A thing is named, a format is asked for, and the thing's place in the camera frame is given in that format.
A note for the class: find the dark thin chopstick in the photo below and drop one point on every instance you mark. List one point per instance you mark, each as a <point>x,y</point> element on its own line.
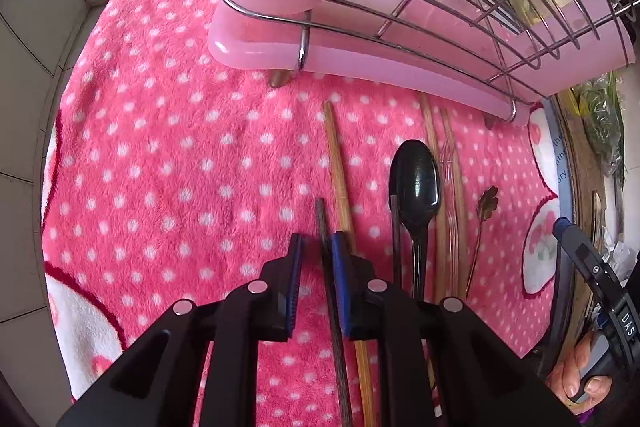
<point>322,227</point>

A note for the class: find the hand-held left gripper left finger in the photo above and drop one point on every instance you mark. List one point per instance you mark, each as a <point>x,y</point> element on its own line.
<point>295,287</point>

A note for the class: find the black plastic spoon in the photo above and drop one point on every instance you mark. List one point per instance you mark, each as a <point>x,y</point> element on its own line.
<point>415,182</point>

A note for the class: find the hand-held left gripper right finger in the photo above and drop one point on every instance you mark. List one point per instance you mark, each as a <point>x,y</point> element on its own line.
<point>342,287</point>

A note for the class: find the light wooden chopstick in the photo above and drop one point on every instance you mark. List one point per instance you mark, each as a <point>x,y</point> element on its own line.
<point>462,227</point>
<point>336,157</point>
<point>429,127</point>

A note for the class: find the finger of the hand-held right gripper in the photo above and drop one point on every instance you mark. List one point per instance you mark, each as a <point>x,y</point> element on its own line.
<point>575,239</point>

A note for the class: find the person's right hand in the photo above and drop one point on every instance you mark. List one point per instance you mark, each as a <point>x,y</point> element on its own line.
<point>565,372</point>

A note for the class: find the dark brown chopstick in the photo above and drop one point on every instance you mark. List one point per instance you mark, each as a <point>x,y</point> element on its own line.
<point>396,237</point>

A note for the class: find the brown cardboard box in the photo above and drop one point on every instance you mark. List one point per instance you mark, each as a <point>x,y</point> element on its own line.
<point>582,157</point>

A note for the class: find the white plastic bag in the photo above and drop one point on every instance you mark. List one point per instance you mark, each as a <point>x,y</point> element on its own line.
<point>620,252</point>

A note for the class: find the pink polka dot blanket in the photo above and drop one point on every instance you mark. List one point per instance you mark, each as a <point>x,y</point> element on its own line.
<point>175,107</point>

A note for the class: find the bag of green vegetables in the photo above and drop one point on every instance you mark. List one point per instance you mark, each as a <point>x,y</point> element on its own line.
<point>602,127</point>

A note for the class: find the gold flower-shaped spoon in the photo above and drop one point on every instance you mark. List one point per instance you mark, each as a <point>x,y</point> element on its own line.
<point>487,199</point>

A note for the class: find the clear plastic fork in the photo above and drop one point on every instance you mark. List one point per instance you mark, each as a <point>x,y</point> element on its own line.
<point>452,217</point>

